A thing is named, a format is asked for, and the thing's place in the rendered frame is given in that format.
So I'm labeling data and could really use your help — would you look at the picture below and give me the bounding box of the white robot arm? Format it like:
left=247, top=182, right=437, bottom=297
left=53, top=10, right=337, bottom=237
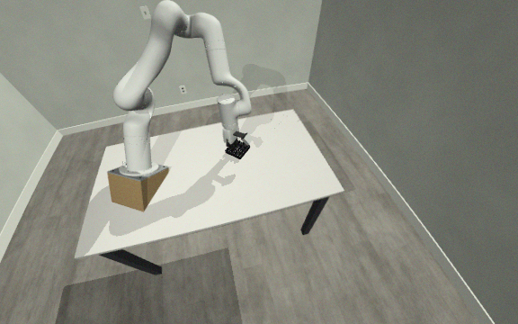
left=113, top=0, right=252, bottom=176

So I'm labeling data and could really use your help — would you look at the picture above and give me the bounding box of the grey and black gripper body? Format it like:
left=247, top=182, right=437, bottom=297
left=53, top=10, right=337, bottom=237
left=223, top=125, right=240, bottom=145

